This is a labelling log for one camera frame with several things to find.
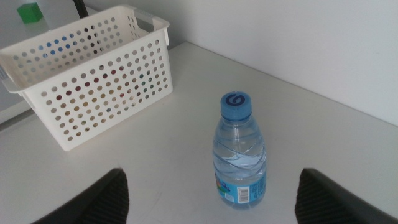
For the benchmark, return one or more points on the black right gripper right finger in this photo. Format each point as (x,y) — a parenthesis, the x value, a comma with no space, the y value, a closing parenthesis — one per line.
(323,202)

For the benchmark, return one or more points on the clear water bottle blue cap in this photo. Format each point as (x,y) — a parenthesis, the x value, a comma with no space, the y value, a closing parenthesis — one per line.
(239,149)

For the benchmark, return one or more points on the white perforated plastic basket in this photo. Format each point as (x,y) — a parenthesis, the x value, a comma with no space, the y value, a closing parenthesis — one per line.
(93,124)

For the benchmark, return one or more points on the black pole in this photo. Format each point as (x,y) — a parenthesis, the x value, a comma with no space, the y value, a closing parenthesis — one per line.
(81,8)

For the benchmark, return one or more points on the green cube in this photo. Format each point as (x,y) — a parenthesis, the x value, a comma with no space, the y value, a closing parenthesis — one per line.
(29,13)

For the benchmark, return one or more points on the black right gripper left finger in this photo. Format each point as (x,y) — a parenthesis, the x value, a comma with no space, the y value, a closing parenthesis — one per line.
(105,199)

